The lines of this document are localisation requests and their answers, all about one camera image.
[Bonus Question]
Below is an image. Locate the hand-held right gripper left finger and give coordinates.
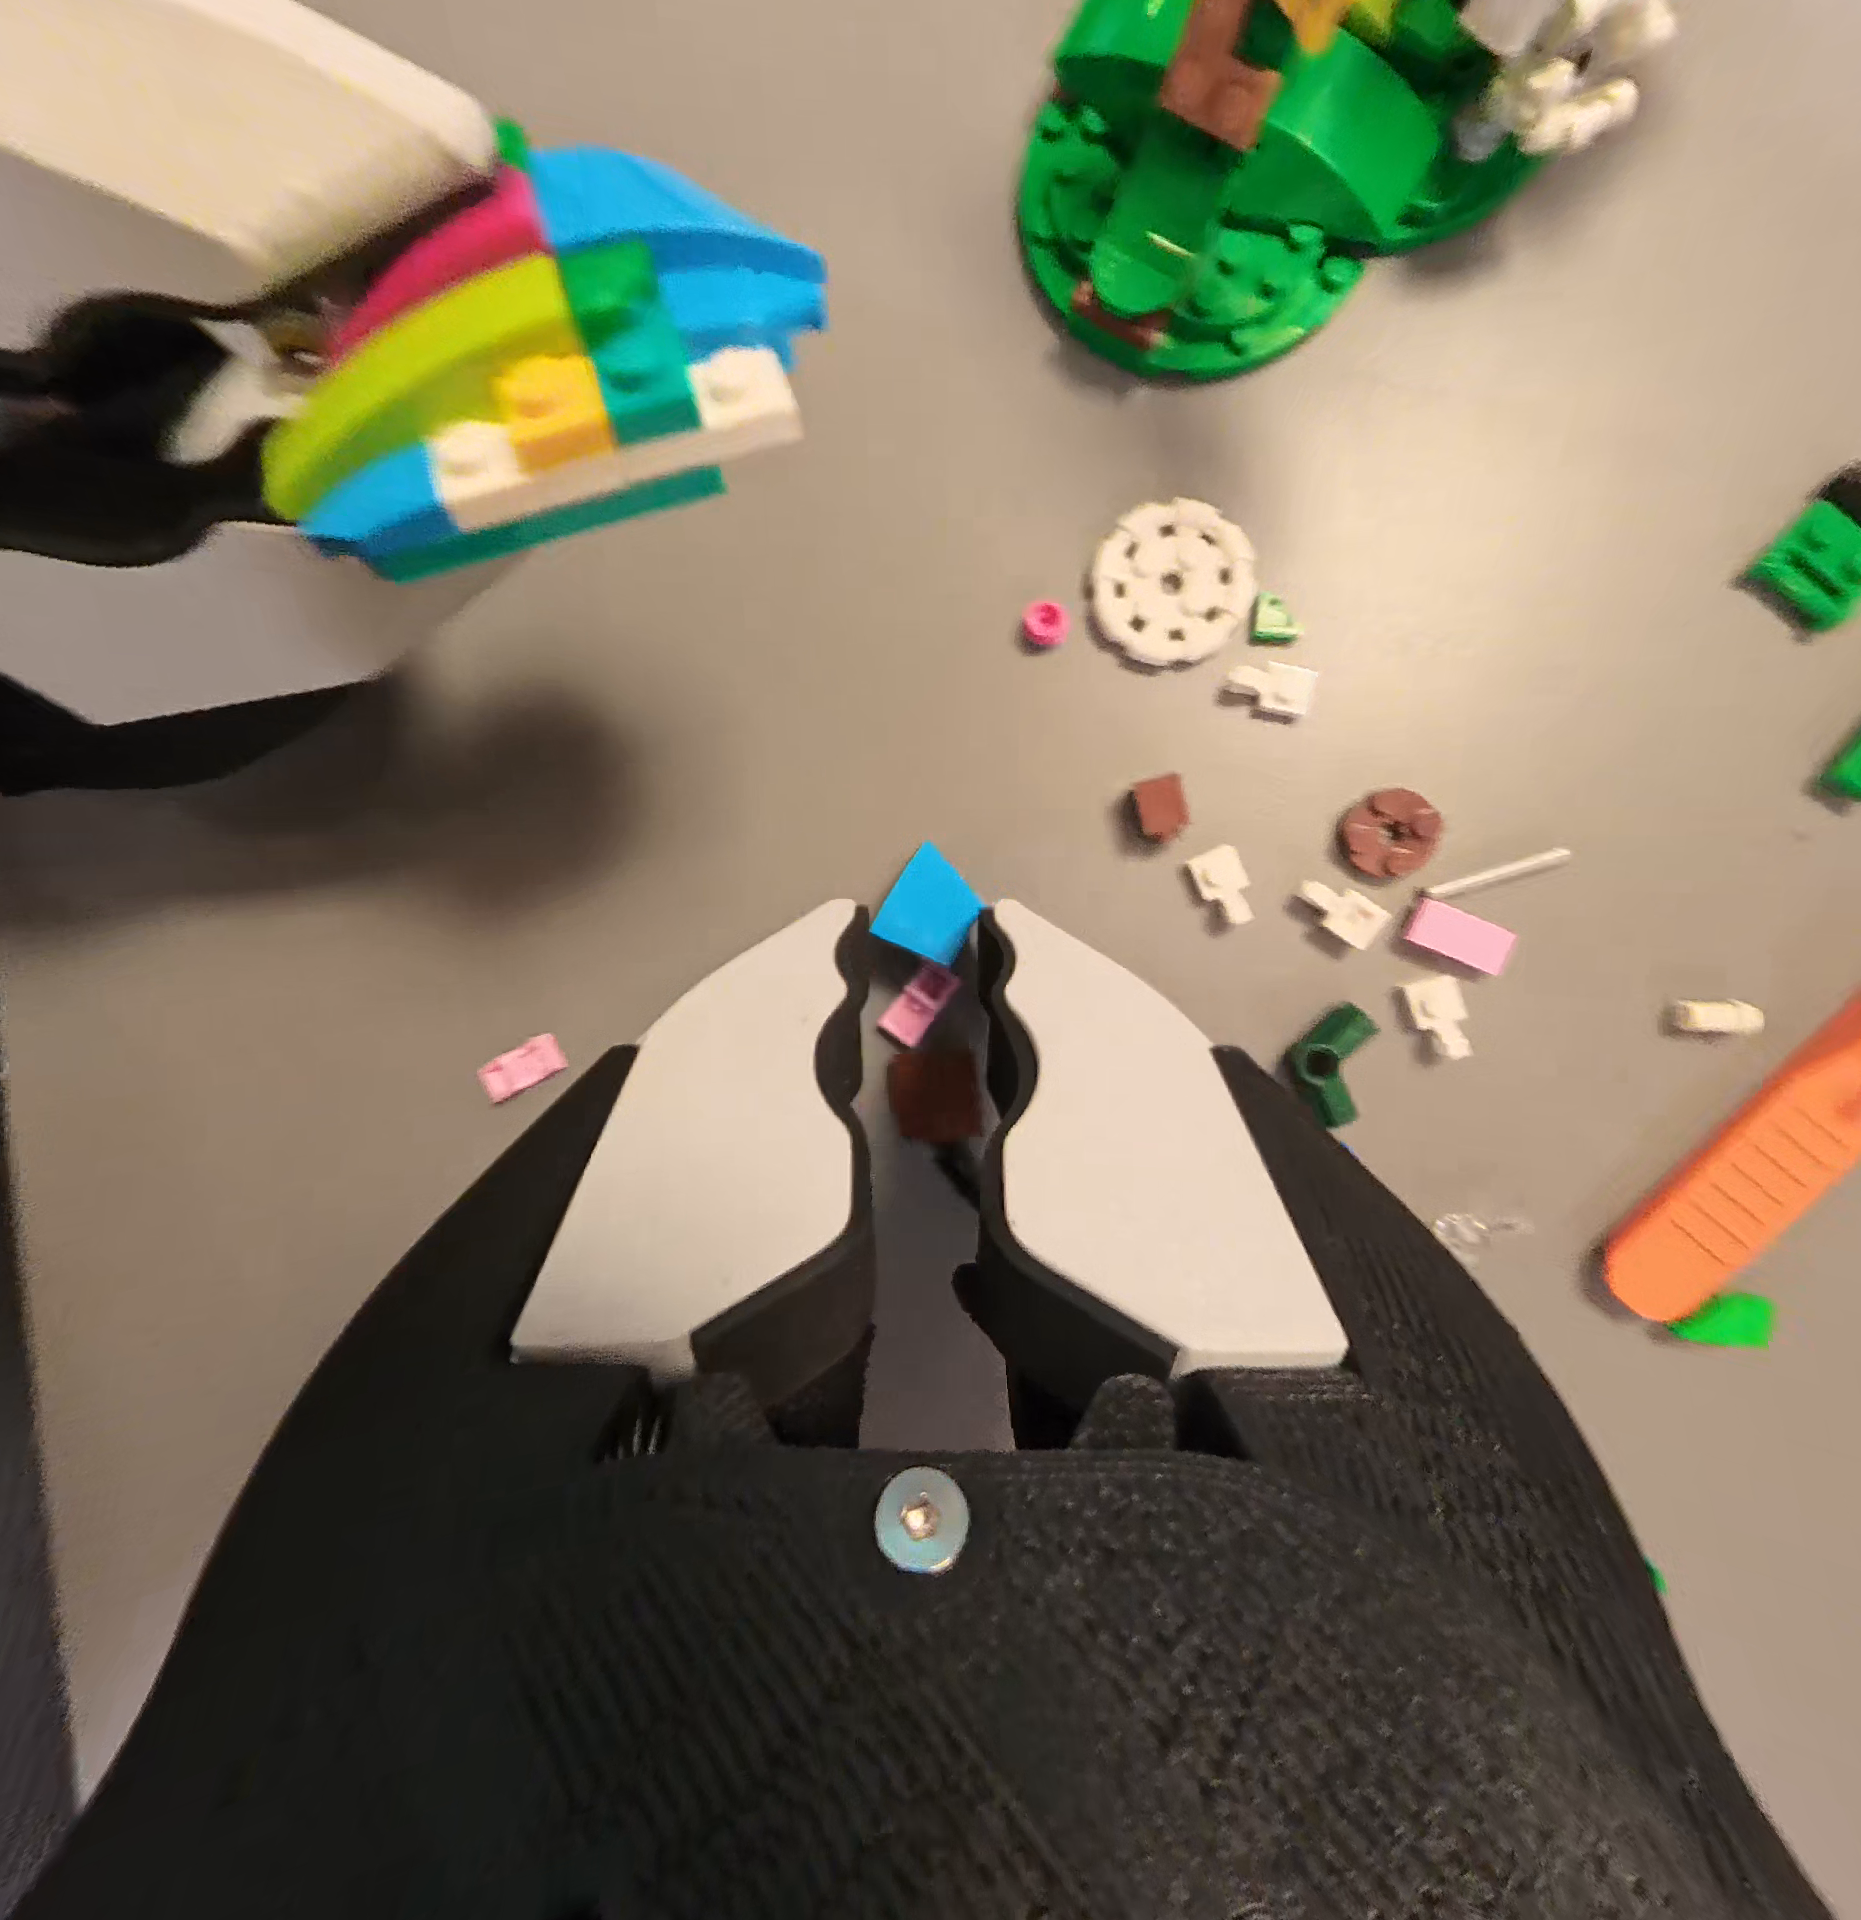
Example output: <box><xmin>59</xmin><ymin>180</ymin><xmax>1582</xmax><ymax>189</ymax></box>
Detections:
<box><xmin>510</xmin><ymin>901</ymin><xmax>878</xmax><ymax>1443</ymax></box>

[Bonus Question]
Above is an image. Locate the small blue lego tile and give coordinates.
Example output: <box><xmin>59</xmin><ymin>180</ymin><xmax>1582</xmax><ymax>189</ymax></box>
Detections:
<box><xmin>870</xmin><ymin>842</ymin><xmax>984</xmax><ymax>967</ymax></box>

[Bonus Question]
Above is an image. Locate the pink lego tile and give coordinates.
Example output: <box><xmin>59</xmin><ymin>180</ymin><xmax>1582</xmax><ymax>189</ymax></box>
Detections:
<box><xmin>1404</xmin><ymin>896</ymin><xmax>1518</xmax><ymax>977</ymax></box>

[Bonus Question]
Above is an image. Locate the brown round lego plate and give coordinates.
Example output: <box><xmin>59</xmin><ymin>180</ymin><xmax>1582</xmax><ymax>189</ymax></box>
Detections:
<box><xmin>1339</xmin><ymin>787</ymin><xmax>1443</xmax><ymax>879</ymax></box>

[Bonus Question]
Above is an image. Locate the green lego tree build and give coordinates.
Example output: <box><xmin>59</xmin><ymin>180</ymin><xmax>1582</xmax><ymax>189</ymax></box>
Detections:
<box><xmin>1017</xmin><ymin>0</ymin><xmax>1681</xmax><ymax>381</ymax></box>

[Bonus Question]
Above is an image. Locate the brown lego slope brick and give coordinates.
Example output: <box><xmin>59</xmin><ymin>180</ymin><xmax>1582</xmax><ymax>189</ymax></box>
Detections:
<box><xmin>885</xmin><ymin>1044</ymin><xmax>984</xmax><ymax>1142</ymax></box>

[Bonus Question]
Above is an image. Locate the orange brick separator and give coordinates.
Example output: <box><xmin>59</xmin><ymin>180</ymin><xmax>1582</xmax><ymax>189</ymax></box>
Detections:
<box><xmin>1602</xmin><ymin>986</ymin><xmax>1861</xmax><ymax>1324</ymax></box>

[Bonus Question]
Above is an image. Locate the white round lego wheel plate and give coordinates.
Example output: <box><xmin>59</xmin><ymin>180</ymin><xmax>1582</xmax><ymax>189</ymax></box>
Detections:
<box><xmin>1092</xmin><ymin>500</ymin><xmax>1260</xmax><ymax>667</ymax></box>

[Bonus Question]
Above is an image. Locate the rainbow lego build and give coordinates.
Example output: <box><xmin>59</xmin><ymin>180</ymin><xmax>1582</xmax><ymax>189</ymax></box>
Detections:
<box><xmin>262</xmin><ymin>126</ymin><xmax>829</xmax><ymax>585</ymax></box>

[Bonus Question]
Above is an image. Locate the green and black lego plate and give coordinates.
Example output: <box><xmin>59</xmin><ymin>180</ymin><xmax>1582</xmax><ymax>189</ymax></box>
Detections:
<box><xmin>1740</xmin><ymin>469</ymin><xmax>1861</xmax><ymax>632</ymax></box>

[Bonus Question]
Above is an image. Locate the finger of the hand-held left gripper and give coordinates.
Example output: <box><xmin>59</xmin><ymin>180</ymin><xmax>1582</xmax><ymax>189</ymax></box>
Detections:
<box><xmin>0</xmin><ymin>377</ymin><xmax>497</xmax><ymax>726</ymax></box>
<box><xmin>0</xmin><ymin>0</ymin><xmax>494</xmax><ymax>396</ymax></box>

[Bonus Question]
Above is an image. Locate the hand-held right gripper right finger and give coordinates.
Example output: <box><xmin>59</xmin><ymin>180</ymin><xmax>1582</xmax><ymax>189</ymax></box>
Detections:
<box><xmin>961</xmin><ymin>901</ymin><xmax>1351</xmax><ymax>1443</ymax></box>

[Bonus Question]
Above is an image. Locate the dark green lego piece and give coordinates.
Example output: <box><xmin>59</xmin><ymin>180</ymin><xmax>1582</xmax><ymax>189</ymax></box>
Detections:
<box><xmin>1281</xmin><ymin>1003</ymin><xmax>1383</xmax><ymax>1127</ymax></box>

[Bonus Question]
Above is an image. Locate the white lego bar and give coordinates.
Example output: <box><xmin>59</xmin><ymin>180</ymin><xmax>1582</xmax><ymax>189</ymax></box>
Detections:
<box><xmin>1425</xmin><ymin>847</ymin><xmax>1574</xmax><ymax>898</ymax></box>

